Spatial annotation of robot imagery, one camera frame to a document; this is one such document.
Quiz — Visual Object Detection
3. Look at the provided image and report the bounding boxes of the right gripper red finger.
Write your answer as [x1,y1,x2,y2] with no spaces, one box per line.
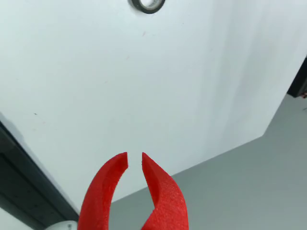
[141,151,189,230]
[78,151,130,230]

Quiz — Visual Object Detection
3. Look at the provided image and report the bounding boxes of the black equipment cart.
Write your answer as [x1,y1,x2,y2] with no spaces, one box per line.
[286,54,307,99]

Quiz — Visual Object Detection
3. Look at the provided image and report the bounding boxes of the black aluminium rail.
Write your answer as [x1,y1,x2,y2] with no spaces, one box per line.
[0,118,81,230]

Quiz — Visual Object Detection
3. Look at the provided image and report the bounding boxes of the black tape roll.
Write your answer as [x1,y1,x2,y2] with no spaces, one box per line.
[130,0,166,14]

